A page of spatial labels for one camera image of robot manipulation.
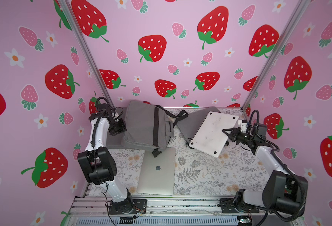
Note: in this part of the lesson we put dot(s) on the aluminium frame rail front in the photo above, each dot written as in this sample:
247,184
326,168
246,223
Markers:
170,211

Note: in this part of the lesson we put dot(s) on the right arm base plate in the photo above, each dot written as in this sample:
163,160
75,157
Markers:
228,205

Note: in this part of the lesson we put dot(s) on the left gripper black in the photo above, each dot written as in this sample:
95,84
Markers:
121,128

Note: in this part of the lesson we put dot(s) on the left rear aluminium post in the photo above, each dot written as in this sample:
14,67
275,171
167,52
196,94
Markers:
66,7

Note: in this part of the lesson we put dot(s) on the grey zippered laptop sleeve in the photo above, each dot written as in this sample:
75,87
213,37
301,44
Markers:
115,142

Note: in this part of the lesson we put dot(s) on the aluminium post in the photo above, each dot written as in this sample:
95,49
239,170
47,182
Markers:
285,35
66,7

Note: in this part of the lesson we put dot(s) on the silver laptop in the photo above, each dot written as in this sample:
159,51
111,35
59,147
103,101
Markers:
157,173
210,138

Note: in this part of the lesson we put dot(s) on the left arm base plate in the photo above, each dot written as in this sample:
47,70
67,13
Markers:
137,206

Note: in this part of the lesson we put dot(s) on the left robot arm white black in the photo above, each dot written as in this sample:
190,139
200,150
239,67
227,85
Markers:
97,163

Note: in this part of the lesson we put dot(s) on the right rear aluminium post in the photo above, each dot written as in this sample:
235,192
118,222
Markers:
285,35

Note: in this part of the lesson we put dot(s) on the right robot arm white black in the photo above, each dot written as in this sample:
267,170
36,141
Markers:
285,193

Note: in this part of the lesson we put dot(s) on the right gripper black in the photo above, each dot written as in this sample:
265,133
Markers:
234,135

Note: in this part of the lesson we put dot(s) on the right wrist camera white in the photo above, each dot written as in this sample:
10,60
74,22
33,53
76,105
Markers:
243,125

